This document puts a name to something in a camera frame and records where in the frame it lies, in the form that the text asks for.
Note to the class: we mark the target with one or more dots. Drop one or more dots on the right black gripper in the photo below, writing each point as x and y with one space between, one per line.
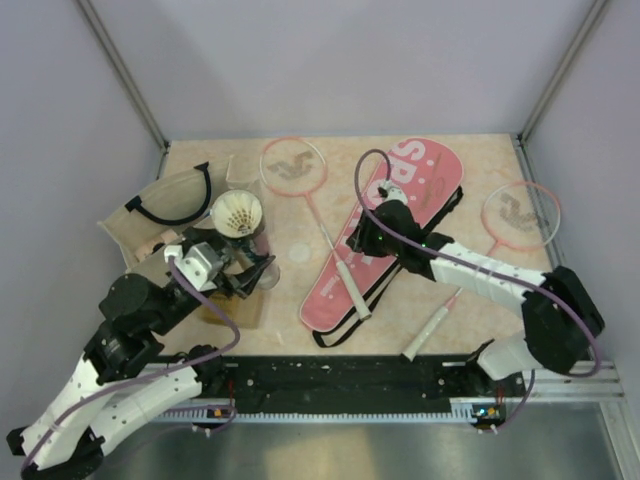
361 238

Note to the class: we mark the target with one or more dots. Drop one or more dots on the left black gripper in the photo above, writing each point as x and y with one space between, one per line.
244 280

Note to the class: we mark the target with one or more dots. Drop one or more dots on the black shuttlecock tube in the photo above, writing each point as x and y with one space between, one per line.
238 216

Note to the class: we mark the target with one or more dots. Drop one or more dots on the pink racket cover bag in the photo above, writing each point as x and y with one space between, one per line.
430 174

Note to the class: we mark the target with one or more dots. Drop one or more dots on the pink badminton racket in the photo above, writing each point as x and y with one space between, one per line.
521 218
292 167

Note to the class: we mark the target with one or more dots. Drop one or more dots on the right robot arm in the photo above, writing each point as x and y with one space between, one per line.
560 320

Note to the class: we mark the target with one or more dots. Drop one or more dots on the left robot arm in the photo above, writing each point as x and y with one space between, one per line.
108 396

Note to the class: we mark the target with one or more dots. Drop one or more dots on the brown cardboard box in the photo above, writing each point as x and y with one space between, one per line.
246 313

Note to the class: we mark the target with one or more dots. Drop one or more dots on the white tube lid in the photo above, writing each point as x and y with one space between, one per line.
300 252

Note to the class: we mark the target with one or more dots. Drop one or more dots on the beige floral tote bag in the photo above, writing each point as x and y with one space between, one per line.
161 213

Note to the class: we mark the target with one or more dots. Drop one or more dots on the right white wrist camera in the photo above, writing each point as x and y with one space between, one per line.
388 191

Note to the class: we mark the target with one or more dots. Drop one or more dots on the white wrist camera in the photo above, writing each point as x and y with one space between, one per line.
200 265
388 191

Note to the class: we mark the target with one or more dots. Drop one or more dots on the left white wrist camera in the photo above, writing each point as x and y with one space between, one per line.
200 265

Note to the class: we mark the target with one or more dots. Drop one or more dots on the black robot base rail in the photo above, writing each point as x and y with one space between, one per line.
352 384

